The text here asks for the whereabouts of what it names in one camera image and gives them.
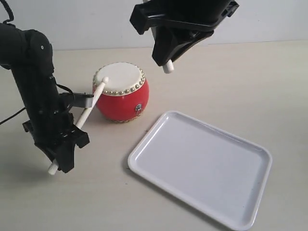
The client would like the white drumstick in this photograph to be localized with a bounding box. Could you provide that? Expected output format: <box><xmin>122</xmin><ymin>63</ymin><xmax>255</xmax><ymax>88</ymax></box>
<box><xmin>163</xmin><ymin>60</ymin><xmax>174</xmax><ymax>74</ymax></box>
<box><xmin>48</xmin><ymin>77</ymin><xmax>109</xmax><ymax>175</ymax></box>

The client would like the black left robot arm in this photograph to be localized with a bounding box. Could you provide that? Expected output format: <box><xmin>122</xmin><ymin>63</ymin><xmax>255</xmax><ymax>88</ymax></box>
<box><xmin>0</xmin><ymin>23</ymin><xmax>90</xmax><ymax>173</ymax></box>

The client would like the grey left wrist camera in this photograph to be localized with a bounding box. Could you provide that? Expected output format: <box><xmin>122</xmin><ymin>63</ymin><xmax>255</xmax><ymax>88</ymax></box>
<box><xmin>60</xmin><ymin>92</ymin><xmax>94</xmax><ymax>108</ymax></box>

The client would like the white plastic tray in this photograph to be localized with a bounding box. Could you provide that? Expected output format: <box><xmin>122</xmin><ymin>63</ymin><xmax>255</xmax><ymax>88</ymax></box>
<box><xmin>127</xmin><ymin>111</ymin><xmax>272</xmax><ymax>231</ymax></box>

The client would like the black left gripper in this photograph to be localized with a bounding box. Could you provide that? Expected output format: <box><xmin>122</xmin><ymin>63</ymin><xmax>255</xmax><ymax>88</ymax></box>
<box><xmin>22</xmin><ymin>96</ymin><xmax>90</xmax><ymax>174</ymax></box>

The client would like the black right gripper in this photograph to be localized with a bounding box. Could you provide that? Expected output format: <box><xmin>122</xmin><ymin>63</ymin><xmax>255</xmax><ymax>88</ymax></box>
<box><xmin>129</xmin><ymin>0</ymin><xmax>239</xmax><ymax>66</ymax></box>

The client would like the small red drum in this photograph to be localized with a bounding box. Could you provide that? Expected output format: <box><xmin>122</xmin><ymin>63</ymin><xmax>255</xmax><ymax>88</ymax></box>
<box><xmin>92</xmin><ymin>62</ymin><xmax>150</xmax><ymax>122</ymax></box>

